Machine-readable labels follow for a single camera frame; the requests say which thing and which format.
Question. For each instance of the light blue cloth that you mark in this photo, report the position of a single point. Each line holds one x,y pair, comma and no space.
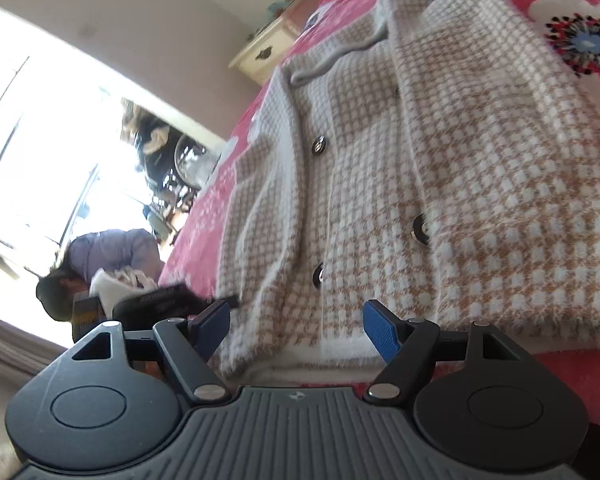
277,8

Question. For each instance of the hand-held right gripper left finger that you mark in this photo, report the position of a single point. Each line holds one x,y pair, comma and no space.
212,327

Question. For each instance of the black wheelchair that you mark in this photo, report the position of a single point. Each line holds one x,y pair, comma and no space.
180,160

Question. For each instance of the grey curtain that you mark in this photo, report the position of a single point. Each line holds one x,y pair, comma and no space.
20,340

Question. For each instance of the beige houndstooth cardigan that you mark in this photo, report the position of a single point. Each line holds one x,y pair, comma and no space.
430,185

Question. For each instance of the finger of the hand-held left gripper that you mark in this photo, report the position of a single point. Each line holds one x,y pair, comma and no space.
234,302

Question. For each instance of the cream nightstand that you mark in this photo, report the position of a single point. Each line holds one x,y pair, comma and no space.
265,52

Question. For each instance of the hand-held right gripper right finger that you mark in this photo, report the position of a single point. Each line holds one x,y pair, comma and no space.
385,332

